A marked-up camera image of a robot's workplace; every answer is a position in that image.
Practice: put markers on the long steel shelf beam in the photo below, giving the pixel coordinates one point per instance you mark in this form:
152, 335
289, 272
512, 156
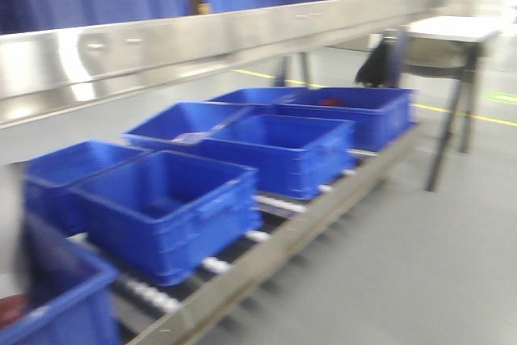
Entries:
51, 72

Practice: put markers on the middle blue crate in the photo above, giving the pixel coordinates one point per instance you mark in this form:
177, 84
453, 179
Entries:
294, 155

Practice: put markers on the blue crate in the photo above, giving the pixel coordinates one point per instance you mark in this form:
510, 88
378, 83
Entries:
380, 114
163, 213
294, 155

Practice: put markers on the front blue crate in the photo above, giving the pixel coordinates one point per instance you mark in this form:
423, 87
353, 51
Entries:
163, 213

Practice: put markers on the far blue crate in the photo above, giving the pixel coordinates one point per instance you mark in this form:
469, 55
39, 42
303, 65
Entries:
380, 114

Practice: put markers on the black cloth hanging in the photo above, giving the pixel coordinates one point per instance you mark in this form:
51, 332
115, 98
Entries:
379, 69

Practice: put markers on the grey metal side table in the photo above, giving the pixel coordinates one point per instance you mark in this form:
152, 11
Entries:
449, 47

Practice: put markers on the nearest blue crate corner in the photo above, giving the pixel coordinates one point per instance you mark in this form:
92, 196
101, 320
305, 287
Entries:
67, 289

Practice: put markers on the roller conveyor steel frame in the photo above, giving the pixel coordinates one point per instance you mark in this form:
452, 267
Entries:
226, 280

